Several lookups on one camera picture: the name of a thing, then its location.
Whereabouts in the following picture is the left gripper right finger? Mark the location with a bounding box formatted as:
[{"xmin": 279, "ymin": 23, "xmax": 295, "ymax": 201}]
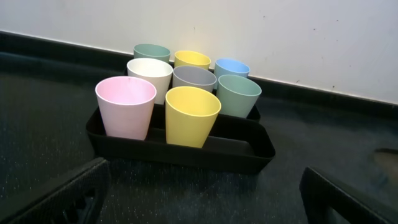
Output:
[{"xmin": 299, "ymin": 166, "xmax": 398, "ymax": 224}]

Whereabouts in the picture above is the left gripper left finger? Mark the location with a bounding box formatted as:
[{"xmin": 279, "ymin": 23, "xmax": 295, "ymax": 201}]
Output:
[{"xmin": 0, "ymin": 157, "xmax": 111, "ymax": 224}]

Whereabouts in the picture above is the yellow cup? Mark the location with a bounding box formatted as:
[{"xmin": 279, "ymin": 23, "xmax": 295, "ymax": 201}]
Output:
[
  {"xmin": 174, "ymin": 50, "xmax": 212, "ymax": 70},
  {"xmin": 165, "ymin": 86, "xmax": 222, "ymax": 149}
]

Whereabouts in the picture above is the pink cup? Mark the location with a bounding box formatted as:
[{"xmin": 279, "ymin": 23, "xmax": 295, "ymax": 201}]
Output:
[{"xmin": 95, "ymin": 76, "xmax": 157, "ymax": 141}]

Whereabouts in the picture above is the black tray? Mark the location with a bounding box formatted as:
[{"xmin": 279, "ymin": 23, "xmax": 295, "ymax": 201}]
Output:
[{"xmin": 85, "ymin": 68, "xmax": 276, "ymax": 175}]

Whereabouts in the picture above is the green cup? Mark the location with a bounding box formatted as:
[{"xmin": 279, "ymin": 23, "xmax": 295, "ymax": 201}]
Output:
[
  {"xmin": 133, "ymin": 43, "xmax": 172, "ymax": 64},
  {"xmin": 216, "ymin": 74, "xmax": 262, "ymax": 119}
]

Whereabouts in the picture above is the white cup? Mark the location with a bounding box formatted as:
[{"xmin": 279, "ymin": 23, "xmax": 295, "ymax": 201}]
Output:
[{"xmin": 126, "ymin": 57, "xmax": 174, "ymax": 105}]

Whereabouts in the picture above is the blue cup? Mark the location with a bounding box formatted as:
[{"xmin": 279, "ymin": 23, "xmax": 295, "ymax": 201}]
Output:
[{"xmin": 213, "ymin": 58, "xmax": 251, "ymax": 90}]

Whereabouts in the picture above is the grey cup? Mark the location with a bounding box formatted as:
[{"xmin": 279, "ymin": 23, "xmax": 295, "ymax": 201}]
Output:
[{"xmin": 172, "ymin": 65, "xmax": 218, "ymax": 93}]

